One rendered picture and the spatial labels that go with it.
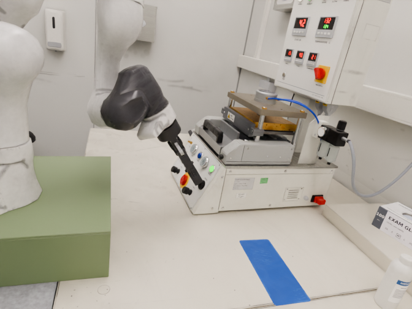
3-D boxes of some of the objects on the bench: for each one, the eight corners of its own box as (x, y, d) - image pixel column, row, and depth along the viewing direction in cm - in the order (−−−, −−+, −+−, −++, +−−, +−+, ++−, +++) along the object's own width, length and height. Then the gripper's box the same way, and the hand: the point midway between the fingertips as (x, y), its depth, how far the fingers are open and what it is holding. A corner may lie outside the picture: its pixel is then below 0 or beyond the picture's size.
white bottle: (369, 298, 73) (391, 252, 68) (379, 292, 76) (401, 247, 71) (389, 315, 70) (414, 267, 64) (399, 308, 72) (424, 261, 67)
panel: (170, 171, 123) (194, 133, 119) (191, 211, 97) (222, 165, 94) (167, 169, 122) (190, 131, 118) (186, 209, 96) (217, 162, 93)
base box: (275, 169, 144) (284, 136, 138) (328, 212, 112) (343, 171, 106) (170, 170, 125) (174, 131, 118) (196, 222, 92) (205, 173, 86)
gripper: (181, 124, 80) (215, 186, 92) (170, 111, 91) (202, 168, 103) (157, 138, 79) (195, 198, 91) (149, 124, 90) (183, 179, 102)
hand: (194, 175), depth 95 cm, fingers closed
